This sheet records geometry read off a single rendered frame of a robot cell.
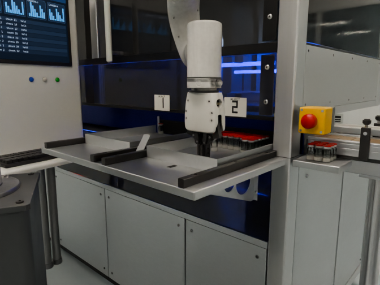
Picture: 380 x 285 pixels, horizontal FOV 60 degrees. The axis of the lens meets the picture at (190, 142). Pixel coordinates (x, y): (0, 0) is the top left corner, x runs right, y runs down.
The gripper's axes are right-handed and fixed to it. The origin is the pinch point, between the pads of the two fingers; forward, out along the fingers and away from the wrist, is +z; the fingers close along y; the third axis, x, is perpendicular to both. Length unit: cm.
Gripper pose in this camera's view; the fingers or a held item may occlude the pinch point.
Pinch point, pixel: (203, 151)
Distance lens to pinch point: 83.6
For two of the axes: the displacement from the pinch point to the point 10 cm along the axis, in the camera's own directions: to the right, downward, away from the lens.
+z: 0.0, 9.8, 1.8
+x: -6.7, 1.3, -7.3
